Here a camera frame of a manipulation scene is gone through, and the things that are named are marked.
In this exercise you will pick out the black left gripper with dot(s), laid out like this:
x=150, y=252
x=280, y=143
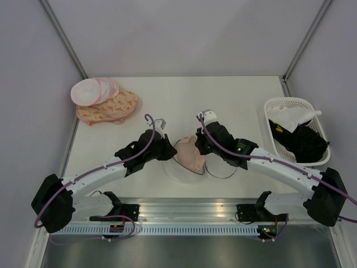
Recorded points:
x=169, y=151

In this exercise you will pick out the right aluminium frame post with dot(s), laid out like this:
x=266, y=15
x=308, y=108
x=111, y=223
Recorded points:
x=316, y=22

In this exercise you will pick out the aluminium frame post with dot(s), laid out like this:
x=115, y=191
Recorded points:
x=316, y=22
x=50, y=14

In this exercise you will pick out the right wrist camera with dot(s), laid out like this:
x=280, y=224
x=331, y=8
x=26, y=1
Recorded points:
x=207, y=116

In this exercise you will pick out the white cloth in basket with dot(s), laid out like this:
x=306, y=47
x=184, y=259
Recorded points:
x=291, y=118

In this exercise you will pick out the pink-rimmed white mesh bag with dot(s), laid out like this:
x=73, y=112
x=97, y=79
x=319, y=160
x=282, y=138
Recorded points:
x=93, y=91

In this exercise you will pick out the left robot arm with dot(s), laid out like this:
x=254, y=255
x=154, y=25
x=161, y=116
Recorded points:
x=54, y=202

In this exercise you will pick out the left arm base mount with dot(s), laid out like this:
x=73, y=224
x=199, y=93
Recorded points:
x=116, y=214

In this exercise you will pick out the white mesh laundry bag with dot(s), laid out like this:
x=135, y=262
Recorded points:
x=214, y=166

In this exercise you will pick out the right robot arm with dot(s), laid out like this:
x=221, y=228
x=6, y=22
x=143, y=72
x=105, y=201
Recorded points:
x=320, y=194

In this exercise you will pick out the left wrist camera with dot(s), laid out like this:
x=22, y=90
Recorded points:
x=160, y=124

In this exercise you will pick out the white slotted cable duct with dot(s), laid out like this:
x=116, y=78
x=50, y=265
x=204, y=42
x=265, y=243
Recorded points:
x=157, y=229

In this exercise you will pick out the peach pink bra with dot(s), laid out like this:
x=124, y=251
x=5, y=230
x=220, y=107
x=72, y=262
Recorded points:
x=188, y=155

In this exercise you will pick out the left aluminium frame post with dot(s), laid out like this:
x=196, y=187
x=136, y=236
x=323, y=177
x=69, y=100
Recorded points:
x=50, y=14

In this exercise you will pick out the orange floral laundry bag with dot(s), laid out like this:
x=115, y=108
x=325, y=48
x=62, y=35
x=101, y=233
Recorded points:
x=114, y=110

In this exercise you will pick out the aluminium rail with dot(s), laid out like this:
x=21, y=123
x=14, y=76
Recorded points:
x=177, y=210

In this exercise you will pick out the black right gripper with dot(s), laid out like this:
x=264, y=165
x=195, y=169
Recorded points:
x=199, y=142

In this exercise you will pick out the white plastic basket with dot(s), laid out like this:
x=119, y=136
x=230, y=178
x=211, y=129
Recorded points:
x=315, y=124

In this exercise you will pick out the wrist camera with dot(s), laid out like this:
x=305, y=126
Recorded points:
x=160, y=124
x=207, y=116

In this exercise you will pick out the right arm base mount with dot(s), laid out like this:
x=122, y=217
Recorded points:
x=248, y=214

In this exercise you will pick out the black garment in basket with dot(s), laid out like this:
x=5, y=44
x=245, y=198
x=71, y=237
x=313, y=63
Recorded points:
x=306, y=144

